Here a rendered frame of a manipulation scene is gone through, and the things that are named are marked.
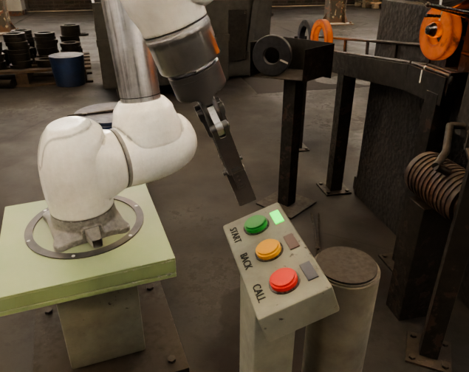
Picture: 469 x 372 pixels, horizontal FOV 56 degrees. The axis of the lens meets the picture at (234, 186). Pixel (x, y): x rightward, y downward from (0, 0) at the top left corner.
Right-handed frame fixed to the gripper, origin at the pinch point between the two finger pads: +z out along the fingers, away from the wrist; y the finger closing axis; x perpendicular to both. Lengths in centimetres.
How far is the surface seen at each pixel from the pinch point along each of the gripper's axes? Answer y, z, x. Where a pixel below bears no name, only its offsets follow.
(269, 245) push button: -7.7, 7.7, -0.3
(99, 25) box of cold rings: 291, -3, 38
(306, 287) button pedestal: -17.8, 8.8, -2.1
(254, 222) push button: -0.4, 7.7, 0.3
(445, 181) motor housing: 22, 36, -49
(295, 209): 99, 81, -23
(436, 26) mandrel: 59, 11, -74
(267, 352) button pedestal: -12.7, 23.8, 6.9
